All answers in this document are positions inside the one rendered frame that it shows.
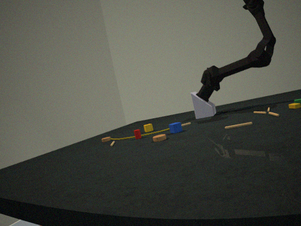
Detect orange flat disc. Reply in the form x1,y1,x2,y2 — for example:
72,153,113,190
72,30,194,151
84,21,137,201
153,134,166,142

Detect blue cube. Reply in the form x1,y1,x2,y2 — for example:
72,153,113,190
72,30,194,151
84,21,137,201
169,123,182,134

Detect round wooden button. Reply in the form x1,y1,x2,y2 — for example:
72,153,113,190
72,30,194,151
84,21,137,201
102,137,111,142

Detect red cylinder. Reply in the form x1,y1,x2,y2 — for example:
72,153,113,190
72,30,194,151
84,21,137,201
134,129,141,139

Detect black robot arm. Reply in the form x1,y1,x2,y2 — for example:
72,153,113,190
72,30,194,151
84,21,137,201
196,0,276,102

